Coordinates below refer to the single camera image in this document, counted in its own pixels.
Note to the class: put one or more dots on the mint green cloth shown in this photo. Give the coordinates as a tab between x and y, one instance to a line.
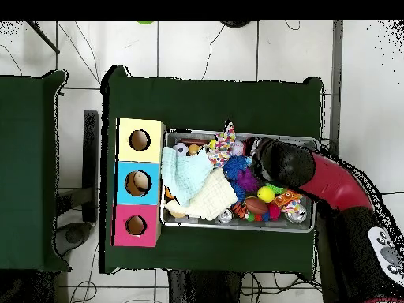
186	176

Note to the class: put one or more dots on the colourful dotted cloth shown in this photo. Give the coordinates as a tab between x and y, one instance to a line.
222	148

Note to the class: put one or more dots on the cream white cloth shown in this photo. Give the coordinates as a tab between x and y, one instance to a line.
214	195

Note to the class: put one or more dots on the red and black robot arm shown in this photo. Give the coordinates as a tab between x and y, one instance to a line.
334	186

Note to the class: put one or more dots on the wooden box with three holes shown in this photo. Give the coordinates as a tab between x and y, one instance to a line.
151	189

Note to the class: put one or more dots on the shallow mesh bin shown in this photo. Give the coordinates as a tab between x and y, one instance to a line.
303	225

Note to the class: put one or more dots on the black and white soccer ball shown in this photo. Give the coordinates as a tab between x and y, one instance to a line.
180	149

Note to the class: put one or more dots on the blue spiky ball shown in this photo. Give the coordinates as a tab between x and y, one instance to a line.
235	167

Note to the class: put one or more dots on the white baseball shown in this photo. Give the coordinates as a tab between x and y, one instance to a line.
237	148

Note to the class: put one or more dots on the purple spiky toy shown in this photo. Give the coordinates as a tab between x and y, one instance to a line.
247	181

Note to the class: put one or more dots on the dark green table cloth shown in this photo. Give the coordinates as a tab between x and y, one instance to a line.
205	104
25	173

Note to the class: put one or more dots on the brown toy football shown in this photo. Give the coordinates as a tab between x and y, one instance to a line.
256	205

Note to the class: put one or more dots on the yellow ball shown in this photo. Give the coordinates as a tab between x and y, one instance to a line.
266	194

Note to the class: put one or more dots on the orange plastic tray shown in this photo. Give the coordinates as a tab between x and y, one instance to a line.
285	199

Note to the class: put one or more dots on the black upright panel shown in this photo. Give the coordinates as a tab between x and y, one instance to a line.
90	157

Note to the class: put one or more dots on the grey round stand foot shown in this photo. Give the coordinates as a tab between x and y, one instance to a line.
74	235

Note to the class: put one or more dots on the black round object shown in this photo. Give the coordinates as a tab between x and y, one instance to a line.
235	23

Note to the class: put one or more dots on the small green object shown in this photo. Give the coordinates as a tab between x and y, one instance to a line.
145	22

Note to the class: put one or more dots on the black slanted rod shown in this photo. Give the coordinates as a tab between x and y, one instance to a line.
44	37

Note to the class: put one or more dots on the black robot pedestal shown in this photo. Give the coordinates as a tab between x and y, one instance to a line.
205	288

